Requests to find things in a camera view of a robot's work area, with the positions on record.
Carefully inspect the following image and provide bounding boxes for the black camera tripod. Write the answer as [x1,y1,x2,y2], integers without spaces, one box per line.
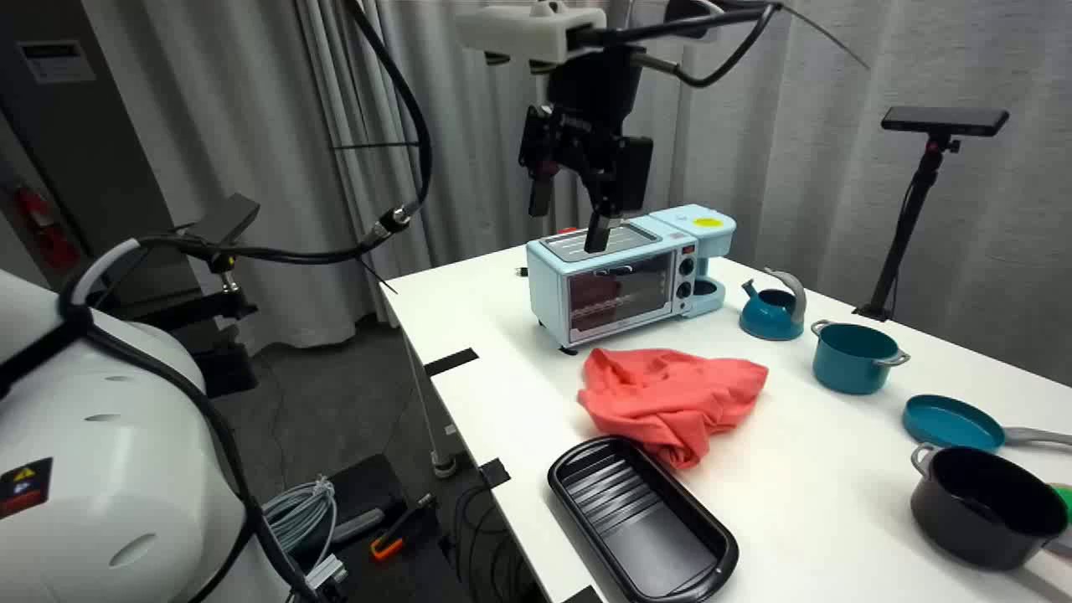
[851,105,1015,325]

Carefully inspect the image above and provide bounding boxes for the teal toy kettle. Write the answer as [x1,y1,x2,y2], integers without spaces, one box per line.
[736,269,811,344]

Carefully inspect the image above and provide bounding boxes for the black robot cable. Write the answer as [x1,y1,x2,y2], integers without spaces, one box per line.
[61,0,438,603]

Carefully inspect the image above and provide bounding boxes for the orange handled tool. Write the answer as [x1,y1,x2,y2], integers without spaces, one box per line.
[367,490,438,565]

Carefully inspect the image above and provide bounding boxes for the teal toy pot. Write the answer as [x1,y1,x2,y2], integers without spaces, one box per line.
[807,314,911,397]

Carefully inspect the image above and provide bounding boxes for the black toy pot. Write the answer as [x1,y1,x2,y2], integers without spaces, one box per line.
[908,442,1072,571]

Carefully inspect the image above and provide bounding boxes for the teal toy frying pan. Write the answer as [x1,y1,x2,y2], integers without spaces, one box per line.
[899,392,1072,455]

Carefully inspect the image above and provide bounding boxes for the peach shirt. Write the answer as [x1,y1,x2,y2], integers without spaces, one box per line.
[575,344,769,473]

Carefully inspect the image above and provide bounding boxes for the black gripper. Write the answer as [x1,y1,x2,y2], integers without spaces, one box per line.
[515,44,656,259]

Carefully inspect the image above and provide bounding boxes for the black clamp-mounted camera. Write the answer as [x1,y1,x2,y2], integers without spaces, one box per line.
[163,192,268,274]

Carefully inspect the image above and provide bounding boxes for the grey coiled cable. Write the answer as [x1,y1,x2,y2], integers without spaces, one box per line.
[258,475,351,596]

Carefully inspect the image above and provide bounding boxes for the light blue toaster oven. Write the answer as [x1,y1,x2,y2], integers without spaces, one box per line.
[524,202,739,355]

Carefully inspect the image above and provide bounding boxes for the black grill tray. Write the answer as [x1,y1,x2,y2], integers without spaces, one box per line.
[541,432,745,603]

